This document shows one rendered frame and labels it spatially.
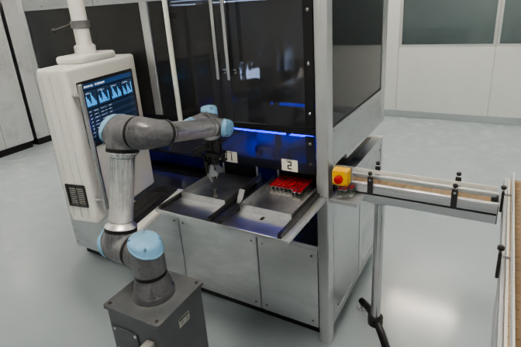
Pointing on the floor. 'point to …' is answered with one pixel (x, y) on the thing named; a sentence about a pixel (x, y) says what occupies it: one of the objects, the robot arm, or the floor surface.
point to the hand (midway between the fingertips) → (212, 177)
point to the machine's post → (324, 137)
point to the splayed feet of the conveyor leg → (374, 321)
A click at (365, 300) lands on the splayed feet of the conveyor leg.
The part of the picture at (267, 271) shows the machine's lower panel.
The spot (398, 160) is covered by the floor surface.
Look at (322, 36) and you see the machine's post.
